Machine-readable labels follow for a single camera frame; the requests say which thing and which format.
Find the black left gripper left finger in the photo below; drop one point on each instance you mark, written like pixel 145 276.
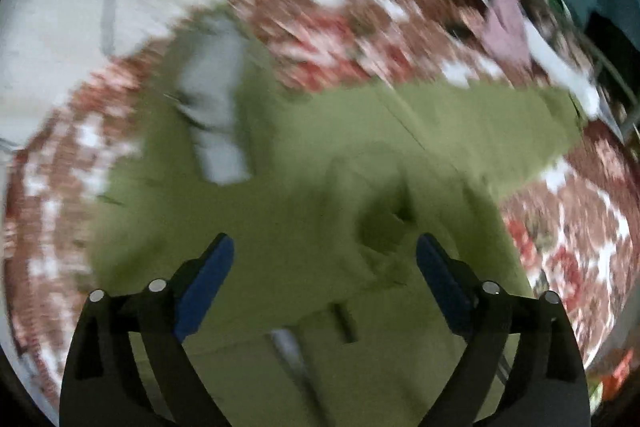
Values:
pixel 127 365

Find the brown floral fleece blanket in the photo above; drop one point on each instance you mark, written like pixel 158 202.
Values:
pixel 574 226

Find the pink cloth pile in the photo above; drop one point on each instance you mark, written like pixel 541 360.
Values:
pixel 503 35

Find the olive green garment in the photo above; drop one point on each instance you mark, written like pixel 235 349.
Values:
pixel 324 317

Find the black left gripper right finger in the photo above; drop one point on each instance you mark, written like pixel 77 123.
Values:
pixel 521 365

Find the white cloth strip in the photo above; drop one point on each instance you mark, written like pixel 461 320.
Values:
pixel 561 73

